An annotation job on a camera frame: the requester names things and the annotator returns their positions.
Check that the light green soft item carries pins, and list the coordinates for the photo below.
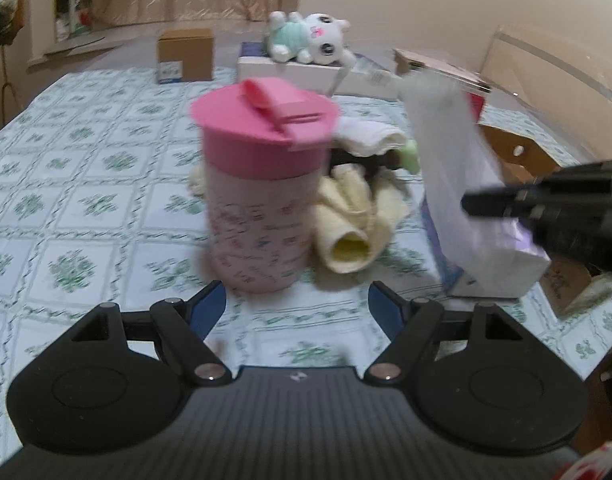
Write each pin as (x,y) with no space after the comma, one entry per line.
(409,156)

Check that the green patterned bed sheet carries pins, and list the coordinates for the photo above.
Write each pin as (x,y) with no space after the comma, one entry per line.
(86,185)

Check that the white flat box blue top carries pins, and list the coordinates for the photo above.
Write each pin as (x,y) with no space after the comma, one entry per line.
(286,75)

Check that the brown cardboard box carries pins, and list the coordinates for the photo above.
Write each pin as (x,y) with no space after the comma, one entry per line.
(525,160)

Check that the dark brown scrunchie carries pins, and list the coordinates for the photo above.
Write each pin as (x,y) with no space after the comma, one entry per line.
(361,160)

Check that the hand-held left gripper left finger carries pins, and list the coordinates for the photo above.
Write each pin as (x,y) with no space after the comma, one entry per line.
(210,307)

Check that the small closed cardboard box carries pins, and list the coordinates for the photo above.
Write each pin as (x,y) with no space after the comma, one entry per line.
(186,55)

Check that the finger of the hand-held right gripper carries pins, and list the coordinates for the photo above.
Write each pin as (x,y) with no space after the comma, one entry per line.
(510,200)
(580,240)

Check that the red white patterned clothing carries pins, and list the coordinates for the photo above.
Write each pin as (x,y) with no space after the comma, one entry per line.
(593,462)

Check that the pink lidded cup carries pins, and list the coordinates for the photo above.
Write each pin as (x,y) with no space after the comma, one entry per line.
(256,210)

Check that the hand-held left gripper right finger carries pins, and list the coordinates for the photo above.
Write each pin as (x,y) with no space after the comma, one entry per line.
(385,310)

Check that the stack of pink boxes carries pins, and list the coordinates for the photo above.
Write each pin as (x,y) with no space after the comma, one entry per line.
(435,67)

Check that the white plush toy green outfit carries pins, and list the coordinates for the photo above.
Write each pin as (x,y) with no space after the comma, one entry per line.
(318,37)

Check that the pale yellow towel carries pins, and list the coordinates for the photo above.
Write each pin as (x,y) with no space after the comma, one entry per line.
(346,210)

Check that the plastic wrapped bed headboard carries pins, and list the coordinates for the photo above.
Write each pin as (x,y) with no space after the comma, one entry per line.
(560,85)

